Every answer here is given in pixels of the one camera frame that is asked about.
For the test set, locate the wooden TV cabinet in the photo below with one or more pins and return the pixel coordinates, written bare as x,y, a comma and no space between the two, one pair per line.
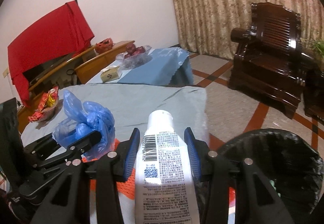
81,68

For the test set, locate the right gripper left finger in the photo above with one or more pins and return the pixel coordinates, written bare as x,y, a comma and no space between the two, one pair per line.
68,201

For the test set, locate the black television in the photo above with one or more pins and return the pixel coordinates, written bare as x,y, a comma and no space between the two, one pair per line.
35,73

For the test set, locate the dark wooden armchair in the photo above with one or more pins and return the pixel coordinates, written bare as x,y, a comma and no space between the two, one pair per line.
268,59

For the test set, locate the glass fruit bowl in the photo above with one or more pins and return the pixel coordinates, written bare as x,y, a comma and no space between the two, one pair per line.
134,61

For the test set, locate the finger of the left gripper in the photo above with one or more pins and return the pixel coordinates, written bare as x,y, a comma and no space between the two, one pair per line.
42,148
73,151

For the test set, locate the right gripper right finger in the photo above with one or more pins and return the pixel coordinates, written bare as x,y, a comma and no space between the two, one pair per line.
256,199

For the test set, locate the potted green plant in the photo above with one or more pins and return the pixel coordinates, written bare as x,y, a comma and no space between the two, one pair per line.
317,47

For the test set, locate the red plastic bag on cabinet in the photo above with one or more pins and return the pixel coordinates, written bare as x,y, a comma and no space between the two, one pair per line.
104,46

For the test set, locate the dark wooden side table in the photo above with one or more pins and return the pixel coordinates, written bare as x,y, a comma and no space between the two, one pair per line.
313,94

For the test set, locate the red apples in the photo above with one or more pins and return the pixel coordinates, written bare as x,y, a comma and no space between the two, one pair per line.
132,50

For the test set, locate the white tube with label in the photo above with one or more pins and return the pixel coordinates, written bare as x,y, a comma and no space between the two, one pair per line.
164,186

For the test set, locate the orange foam net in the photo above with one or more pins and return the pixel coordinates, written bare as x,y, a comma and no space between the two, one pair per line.
126,188

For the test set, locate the blue coffee table cloth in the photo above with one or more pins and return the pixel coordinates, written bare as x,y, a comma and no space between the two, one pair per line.
163,66

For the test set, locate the black bin with liner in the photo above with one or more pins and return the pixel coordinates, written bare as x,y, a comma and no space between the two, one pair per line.
294,165

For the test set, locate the red cloth over television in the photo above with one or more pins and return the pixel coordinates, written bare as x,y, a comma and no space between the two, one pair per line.
60,32

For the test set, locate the blue plastic bag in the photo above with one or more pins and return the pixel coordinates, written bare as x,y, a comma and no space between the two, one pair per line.
82,119

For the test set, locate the grey-blue table cloth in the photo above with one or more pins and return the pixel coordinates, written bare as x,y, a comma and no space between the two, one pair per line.
131,106

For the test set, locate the snack bowl with red packets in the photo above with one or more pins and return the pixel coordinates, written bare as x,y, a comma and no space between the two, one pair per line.
46,106

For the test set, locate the tissue box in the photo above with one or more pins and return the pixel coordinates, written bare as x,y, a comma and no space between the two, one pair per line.
110,73

